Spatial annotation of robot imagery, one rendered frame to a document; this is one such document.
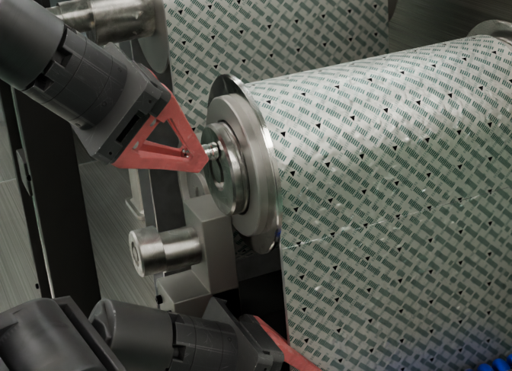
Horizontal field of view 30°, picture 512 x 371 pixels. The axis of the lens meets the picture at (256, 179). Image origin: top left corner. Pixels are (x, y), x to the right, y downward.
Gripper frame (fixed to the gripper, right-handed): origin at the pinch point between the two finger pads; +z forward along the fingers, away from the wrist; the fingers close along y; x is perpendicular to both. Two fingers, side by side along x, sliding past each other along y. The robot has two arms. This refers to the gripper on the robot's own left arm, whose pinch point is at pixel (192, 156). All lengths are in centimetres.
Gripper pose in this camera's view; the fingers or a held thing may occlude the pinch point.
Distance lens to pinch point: 74.4
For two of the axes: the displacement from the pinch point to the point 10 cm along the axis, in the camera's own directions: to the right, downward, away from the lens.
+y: 3.9, 4.1, -8.3
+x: 6.1, -7.8, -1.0
